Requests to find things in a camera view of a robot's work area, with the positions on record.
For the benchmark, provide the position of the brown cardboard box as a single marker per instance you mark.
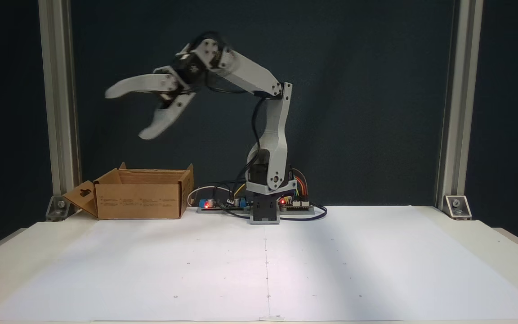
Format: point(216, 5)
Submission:
point(140, 200)

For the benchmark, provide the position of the aluminium frame post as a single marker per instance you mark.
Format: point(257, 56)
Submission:
point(59, 112)
point(459, 90)

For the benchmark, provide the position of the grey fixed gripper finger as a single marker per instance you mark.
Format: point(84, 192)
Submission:
point(146, 84)

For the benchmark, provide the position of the metal corner bracket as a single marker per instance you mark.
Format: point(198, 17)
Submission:
point(457, 207)
point(59, 208)

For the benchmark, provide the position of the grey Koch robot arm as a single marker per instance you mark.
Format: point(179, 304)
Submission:
point(274, 130)

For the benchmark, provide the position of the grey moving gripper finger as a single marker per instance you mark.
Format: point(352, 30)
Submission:
point(164, 119)

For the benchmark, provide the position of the circuit board with blue parts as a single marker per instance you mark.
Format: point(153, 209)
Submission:
point(223, 206)

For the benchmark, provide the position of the white paper sheet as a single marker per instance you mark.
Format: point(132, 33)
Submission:
point(376, 270)

